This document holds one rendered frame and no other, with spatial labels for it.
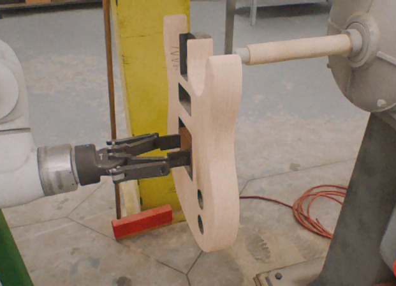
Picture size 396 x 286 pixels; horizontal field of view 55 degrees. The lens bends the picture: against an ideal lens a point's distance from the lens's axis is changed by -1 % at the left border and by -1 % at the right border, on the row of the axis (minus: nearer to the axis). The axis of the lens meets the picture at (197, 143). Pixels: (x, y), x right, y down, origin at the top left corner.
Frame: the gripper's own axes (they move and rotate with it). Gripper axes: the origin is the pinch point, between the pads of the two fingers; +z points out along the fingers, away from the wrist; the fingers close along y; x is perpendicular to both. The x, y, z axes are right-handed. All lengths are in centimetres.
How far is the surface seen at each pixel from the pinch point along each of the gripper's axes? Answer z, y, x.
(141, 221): -3, -87, -81
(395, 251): 29.6, 26.4, -12.1
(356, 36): 28.2, 10.1, 20.9
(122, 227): -13, -86, -82
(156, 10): 11, -81, 16
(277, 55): 13.9, 10.0, 19.1
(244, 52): 8.5, 9.3, 19.9
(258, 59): 10.7, 9.9, 18.8
